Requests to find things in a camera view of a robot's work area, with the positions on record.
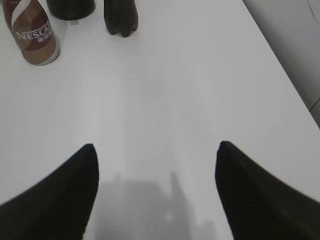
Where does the brown Nescafe coffee bottle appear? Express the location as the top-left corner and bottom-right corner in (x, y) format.
(2, 0), (60, 66)

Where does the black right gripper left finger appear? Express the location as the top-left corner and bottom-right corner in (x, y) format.
(0, 143), (99, 240)

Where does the black ceramic mug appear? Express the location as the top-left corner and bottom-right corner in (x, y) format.
(46, 0), (96, 21)

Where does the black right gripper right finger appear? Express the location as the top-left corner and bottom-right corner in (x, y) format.
(215, 141), (320, 240)

